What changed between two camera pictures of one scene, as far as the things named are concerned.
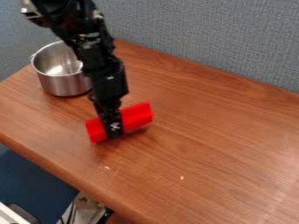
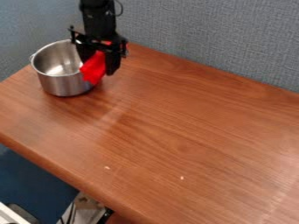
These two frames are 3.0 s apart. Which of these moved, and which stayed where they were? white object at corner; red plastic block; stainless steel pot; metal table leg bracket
Moved: red plastic block
Stayed: stainless steel pot; metal table leg bracket; white object at corner
